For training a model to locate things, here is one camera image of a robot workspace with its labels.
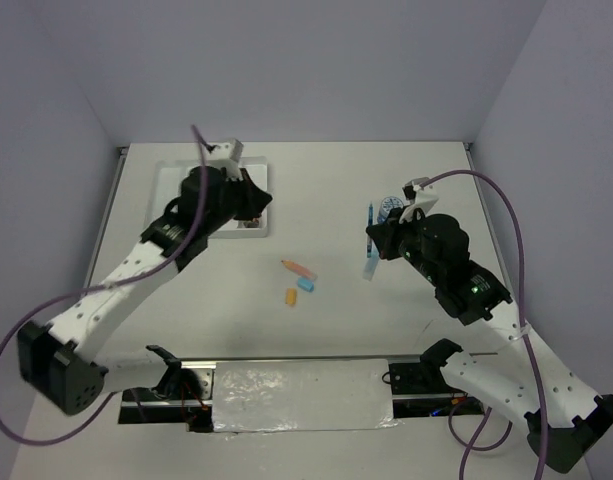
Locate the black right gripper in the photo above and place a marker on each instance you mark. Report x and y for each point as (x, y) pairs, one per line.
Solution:
(384, 234)

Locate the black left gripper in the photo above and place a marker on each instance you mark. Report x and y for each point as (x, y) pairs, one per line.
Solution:
(256, 201)

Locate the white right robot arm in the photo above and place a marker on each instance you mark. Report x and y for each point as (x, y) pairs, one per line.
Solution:
(561, 416)

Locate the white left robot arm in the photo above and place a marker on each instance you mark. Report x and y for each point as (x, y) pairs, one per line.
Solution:
(61, 359)

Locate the light blue highlighter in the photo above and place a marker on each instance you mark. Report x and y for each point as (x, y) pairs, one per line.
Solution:
(370, 268)

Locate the white compartment tray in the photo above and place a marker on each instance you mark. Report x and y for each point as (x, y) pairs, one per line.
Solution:
(175, 194)

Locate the orange highlighter cap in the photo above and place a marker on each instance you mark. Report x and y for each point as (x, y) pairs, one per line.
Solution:
(291, 297)

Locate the light blue highlighter cap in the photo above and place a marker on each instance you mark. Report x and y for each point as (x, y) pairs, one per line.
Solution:
(305, 284)

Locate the silver foil sheet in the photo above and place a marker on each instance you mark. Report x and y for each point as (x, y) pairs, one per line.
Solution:
(323, 395)

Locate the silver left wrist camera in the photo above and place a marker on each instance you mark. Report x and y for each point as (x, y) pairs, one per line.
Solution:
(225, 155)

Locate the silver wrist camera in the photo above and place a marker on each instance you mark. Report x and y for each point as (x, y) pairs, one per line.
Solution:
(420, 196)
(225, 155)

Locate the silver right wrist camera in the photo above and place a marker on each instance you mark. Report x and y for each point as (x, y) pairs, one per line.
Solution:
(420, 196)

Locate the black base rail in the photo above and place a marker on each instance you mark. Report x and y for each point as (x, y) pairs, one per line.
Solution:
(417, 392)

